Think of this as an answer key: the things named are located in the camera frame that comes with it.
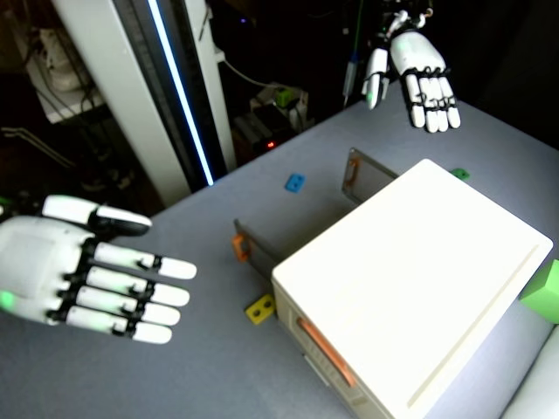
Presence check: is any white box with orange handle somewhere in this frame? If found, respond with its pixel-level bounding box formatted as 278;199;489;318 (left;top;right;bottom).
271;158;555;419

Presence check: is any grey hanging connector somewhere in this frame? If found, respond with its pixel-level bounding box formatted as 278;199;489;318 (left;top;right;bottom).
342;51;364;108

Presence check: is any green lit device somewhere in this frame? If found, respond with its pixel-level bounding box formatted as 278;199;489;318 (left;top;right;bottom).
271;86;293;108

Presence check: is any black box with red light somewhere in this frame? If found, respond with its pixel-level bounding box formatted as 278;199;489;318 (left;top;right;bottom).
233;104;298;154

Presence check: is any large green cube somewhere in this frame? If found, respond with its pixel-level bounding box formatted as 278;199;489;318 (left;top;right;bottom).
519;259;559;325

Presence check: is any yellow two-hole block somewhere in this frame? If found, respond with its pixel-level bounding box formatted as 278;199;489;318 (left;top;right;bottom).
244;294;277;325

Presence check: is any white pillar with blue light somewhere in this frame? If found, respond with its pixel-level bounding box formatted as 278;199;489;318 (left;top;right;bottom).
51;0;239;206

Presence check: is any white equipment on shelf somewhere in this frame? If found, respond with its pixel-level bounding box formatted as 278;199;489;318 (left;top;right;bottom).
24;25;108;126

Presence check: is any grey table cloth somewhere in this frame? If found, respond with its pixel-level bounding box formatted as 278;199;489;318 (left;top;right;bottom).
0;80;559;419

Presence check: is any white cable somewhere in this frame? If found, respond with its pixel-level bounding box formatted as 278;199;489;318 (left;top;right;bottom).
217;54;274;88

